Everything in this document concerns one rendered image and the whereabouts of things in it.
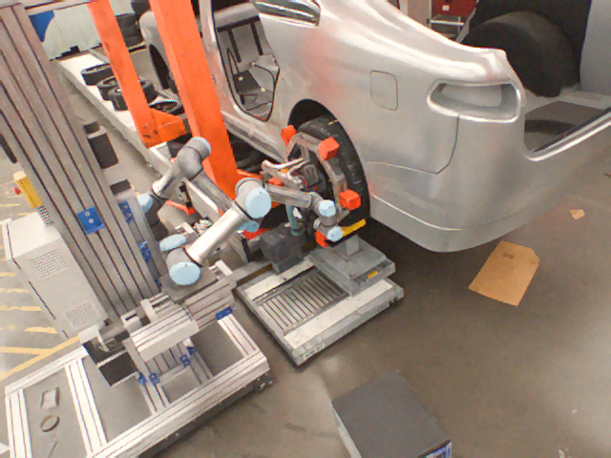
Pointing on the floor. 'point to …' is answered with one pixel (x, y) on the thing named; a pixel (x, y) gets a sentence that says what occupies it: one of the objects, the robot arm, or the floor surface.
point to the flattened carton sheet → (506, 273)
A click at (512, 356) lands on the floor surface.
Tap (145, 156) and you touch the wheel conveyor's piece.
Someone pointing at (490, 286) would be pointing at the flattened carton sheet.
